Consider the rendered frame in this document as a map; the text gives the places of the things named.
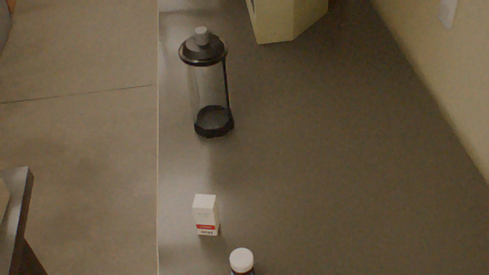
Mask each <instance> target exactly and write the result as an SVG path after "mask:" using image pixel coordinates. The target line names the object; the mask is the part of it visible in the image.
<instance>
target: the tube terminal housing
mask: <svg viewBox="0 0 489 275"><path fill-rule="evenodd" d="M245 1H246V5H247V8H248V11H249V14H250V17H251V23H252V26H253V29H254V36H255V39H256V41H257V44H267V43H274V42H281V41H289V40H294V39H296V38H297V37H298V36H299V35H300V34H301V33H303V32H304V31H305V30H306V29H308V28H309V27H310V26H312V25H313V23H314V22H315V21H318V20H319V19H320V18H321V17H322V16H323V15H324V14H325V13H326V12H327V9H329V0H254V12H253V9H252V6H251V0H245Z"/></svg>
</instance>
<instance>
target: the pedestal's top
mask: <svg viewBox="0 0 489 275"><path fill-rule="evenodd" d="M0 178H2V179H3V181H4V183H5V185H6V186H7V187H8V189H9V191H10V192H11V195H10V198H9V202H8V204H7V206H6V210H5V214H4V217H3V220H2V225H1V227H0V275H18V269H19V264H21V253H22V248H23V243H24V234H25V229H26V224H27V218H28V214H29V208H30V204H31V194H32V189H33V184H34V175H33V173H32V172H31V168H30V167H29V166H25V167H16V168H11V170H2V171H0Z"/></svg>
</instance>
